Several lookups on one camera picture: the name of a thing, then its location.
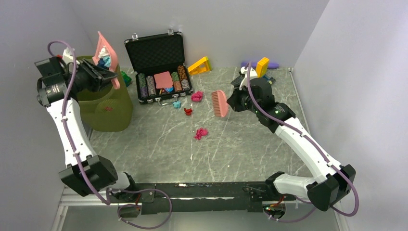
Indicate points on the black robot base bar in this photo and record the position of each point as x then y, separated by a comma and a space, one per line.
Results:
250, 196

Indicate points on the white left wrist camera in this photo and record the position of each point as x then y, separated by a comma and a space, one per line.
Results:
66, 56

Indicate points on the light blue paper scrap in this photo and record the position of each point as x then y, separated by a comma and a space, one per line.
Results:
107, 61
177, 104

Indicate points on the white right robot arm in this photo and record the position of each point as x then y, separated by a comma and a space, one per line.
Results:
330, 181

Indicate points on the pink plastic dustpan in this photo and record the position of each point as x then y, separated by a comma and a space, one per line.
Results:
103, 42

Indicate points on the purple cylinder toy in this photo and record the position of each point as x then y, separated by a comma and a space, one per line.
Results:
254, 65

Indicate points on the green blue toy bricks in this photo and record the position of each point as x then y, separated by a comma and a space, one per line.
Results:
127, 78

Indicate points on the grey toy brick baseplate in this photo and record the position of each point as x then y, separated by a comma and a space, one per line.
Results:
237, 81

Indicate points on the white paper scrap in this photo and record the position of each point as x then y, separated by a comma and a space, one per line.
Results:
103, 52

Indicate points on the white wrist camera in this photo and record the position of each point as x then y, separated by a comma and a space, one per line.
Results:
248, 74
66, 56

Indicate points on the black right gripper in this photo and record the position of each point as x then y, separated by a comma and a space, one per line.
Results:
234, 100

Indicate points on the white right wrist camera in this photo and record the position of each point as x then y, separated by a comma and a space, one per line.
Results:
248, 74

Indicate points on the red paper scrap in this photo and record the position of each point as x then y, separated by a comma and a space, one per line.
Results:
188, 111

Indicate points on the yellow toy brick wedge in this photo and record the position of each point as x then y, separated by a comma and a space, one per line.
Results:
201, 66

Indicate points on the pink hand brush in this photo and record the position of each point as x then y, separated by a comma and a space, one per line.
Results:
219, 101

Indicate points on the dark blue paper scrap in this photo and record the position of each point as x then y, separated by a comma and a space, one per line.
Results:
101, 63

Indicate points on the black poker chip case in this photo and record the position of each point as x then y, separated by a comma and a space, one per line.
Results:
159, 61

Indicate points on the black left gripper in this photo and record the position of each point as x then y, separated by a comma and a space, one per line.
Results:
96, 74

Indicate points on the olive green waste basket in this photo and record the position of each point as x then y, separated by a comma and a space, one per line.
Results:
109, 110

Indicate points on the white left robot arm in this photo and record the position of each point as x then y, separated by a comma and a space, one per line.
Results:
86, 172

